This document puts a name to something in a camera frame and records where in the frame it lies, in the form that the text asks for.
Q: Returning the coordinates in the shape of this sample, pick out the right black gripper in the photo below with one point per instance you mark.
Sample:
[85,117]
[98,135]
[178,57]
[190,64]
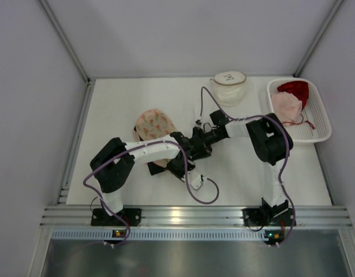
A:
[198,144]

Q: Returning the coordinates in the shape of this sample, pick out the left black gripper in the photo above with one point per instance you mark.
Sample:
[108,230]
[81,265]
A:
[161,166]

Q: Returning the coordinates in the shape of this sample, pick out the black garment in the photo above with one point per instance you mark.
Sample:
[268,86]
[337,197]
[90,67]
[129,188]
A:
[155,169]

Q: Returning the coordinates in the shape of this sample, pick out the pink floral laundry bag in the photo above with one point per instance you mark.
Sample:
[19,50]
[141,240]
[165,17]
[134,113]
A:
[152,127]

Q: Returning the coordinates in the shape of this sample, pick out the white round mesh laundry bag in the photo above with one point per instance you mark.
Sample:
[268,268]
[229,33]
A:
[229,88]

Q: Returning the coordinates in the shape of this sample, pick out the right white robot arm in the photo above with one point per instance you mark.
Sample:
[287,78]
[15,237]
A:
[271,143]

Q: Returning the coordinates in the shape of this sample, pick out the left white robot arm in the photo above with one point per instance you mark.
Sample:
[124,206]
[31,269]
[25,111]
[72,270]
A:
[116,159]

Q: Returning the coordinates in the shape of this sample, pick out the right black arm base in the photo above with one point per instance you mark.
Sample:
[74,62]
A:
[257,217]

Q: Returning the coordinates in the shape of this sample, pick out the white plastic laundry basket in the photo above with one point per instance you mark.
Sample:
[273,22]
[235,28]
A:
[314,125]

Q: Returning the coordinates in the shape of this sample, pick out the pink garment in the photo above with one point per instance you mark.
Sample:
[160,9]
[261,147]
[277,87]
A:
[287,107]

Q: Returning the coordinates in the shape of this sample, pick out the red garment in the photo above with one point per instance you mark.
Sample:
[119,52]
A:
[300,89]

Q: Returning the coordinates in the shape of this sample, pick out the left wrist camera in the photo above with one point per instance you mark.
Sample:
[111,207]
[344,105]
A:
[196,180]

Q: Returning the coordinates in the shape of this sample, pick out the white slotted cable duct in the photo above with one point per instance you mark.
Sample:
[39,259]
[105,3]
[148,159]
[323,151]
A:
[165,235]

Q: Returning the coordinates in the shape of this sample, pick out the aluminium mounting rail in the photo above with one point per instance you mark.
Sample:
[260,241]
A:
[307,217]

